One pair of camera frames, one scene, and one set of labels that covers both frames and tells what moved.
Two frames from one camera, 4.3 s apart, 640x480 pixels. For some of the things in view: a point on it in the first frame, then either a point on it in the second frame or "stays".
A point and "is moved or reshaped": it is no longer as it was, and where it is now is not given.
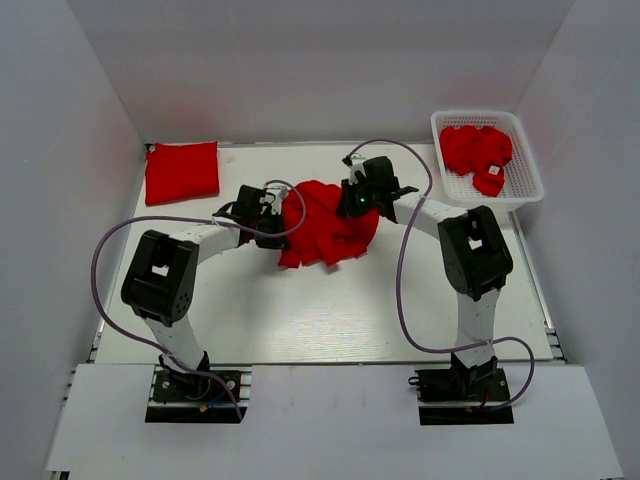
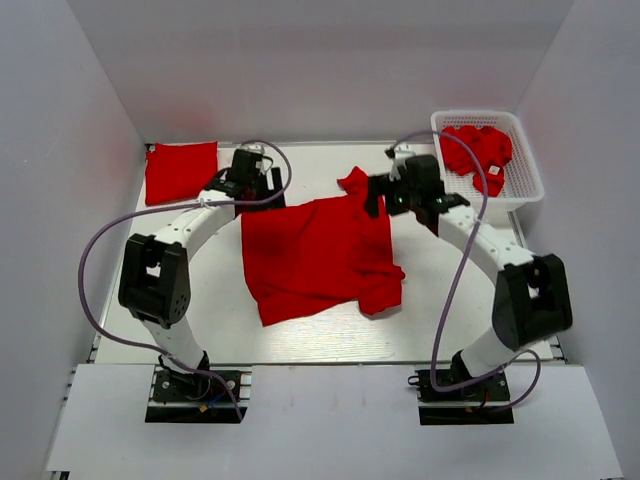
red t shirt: [327, 235] is moved or reshaped
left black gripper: [273, 243] to [259, 206]
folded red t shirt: [181, 172] stays
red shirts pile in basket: [480, 152] stays
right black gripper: [347, 205] to [373, 196]
